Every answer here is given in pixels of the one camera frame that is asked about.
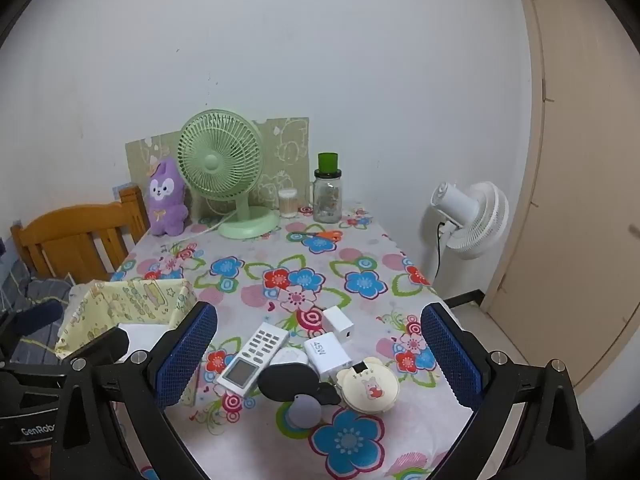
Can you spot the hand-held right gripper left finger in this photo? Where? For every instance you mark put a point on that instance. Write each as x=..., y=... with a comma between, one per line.
x=187, y=350

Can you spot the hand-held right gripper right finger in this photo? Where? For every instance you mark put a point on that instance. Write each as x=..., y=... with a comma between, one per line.
x=450, y=355

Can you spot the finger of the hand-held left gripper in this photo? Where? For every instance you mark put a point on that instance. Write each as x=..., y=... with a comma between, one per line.
x=107, y=345
x=35, y=316

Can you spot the yellow fabric storage box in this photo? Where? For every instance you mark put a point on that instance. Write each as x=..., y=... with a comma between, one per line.
x=135, y=300

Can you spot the white remote control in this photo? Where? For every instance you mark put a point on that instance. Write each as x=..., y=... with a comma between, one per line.
x=250, y=355

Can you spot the cream round compact mirror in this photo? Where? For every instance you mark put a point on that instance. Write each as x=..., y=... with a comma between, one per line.
x=370, y=387

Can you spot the black round holder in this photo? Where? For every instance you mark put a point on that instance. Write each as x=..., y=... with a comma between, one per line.
x=285, y=380

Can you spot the white round gadget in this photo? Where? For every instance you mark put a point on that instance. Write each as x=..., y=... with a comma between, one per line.
x=292, y=356

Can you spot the small white cube charger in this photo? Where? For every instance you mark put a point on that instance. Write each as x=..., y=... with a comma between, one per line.
x=337, y=322

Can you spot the large white charger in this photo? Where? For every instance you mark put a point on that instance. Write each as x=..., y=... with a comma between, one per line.
x=325, y=355

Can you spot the grey plaid pillow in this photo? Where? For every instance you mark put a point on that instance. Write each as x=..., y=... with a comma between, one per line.
x=45, y=290

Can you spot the white flat card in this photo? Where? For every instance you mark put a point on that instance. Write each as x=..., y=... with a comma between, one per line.
x=145, y=337

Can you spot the white cloth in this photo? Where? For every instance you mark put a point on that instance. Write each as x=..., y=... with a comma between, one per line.
x=80, y=292

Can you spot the wooden bed headboard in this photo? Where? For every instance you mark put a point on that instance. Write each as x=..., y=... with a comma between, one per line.
x=75, y=230

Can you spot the white standing fan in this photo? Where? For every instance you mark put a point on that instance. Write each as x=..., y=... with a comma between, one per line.
x=475, y=220

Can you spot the floral tablecloth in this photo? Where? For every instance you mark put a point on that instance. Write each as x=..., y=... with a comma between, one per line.
x=350, y=260

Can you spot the purple plush toy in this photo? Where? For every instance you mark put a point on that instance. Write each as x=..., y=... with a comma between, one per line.
x=165, y=200

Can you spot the clear cotton swab tub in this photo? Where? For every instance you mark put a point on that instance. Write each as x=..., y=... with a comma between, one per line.
x=287, y=205

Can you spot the green desk fan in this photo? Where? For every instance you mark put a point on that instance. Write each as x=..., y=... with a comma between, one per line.
x=220, y=162

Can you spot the glass mug jar green lid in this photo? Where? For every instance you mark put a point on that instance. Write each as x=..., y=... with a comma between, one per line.
x=327, y=200

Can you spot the beige cartoon print board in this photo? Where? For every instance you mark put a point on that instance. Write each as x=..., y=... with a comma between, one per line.
x=287, y=150

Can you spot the beige door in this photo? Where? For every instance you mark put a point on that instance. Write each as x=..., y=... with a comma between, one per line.
x=575, y=160

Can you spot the light blue wall sticker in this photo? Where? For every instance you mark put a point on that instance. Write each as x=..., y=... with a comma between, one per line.
x=120, y=190

